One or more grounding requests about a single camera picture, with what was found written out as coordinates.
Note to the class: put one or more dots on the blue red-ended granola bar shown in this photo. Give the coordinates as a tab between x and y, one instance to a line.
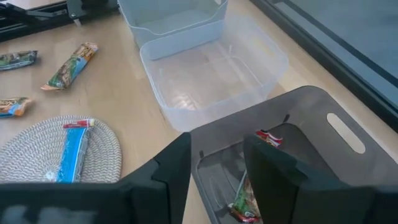
73	152

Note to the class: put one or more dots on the white plastic bin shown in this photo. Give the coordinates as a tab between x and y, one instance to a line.
161	18

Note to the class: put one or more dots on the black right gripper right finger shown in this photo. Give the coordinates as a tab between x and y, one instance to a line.
295	196

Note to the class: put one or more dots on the red-ended green granola bar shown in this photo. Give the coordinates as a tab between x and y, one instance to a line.
245	199

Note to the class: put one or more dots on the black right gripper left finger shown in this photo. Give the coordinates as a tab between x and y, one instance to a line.
149	199

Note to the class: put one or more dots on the grey translucent plastic bin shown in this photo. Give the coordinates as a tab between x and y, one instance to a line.
311	109

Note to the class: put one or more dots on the black table edge rail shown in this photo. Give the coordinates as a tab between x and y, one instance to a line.
342	59
37	18

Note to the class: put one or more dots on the green orange granola bar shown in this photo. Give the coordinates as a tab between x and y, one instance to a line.
12	106
70	67

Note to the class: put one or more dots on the dark green granola bar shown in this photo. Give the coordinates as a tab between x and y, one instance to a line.
15	59

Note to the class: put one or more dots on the clear plastic bin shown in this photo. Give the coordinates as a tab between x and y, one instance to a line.
217	77

